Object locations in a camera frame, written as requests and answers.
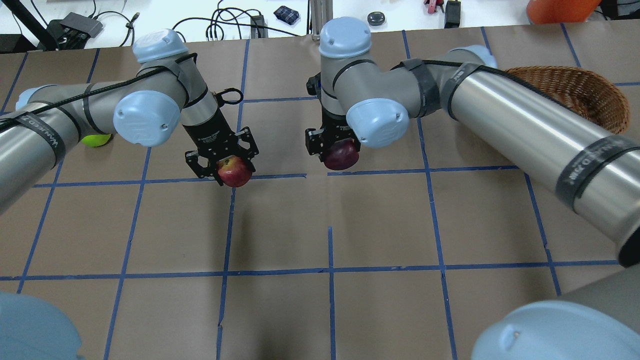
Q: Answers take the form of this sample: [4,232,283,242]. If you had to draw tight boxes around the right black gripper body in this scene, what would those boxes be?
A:
[320,107,358,148]

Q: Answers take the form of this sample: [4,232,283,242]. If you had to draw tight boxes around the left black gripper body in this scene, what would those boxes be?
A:
[182,105,241,163]

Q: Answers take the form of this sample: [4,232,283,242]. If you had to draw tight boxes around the red yellow apple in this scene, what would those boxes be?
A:
[215,155,253,188]

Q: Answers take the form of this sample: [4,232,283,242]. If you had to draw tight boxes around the dark red apple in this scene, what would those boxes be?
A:
[323,139,360,171]

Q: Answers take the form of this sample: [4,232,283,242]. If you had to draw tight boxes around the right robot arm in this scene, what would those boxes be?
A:
[305,17,640,360]

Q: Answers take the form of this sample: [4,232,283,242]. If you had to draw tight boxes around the wicker basket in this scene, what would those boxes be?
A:
[506,66,631,134]

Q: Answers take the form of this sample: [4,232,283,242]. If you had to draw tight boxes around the green apple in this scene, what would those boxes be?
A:
[80,134,114,148]

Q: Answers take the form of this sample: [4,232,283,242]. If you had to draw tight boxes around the round grey puck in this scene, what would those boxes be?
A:
[366,11,386,27]

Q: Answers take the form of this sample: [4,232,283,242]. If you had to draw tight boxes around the black power adapter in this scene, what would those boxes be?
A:
[249,14,268,39]

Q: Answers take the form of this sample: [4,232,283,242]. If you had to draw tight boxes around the dark checkered pouch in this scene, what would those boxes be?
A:
[273,6,301,26]

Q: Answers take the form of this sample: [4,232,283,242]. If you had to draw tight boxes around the grey usb hub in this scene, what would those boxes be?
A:
[46,12,105,50]

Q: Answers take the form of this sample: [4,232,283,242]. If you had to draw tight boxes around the black monitor stand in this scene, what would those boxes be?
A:
[1,0,60,51]

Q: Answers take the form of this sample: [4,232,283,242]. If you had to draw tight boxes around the orange round object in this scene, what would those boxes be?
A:
[525,0,601,25]

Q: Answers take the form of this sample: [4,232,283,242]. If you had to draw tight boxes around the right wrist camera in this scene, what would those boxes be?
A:
[305,72,322,100]

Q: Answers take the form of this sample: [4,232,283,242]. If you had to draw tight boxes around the black cable bundle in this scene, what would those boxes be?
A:
[172,0,311,41]

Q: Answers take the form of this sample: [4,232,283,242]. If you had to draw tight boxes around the aluminium frame post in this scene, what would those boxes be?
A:
[308,0,334,42]

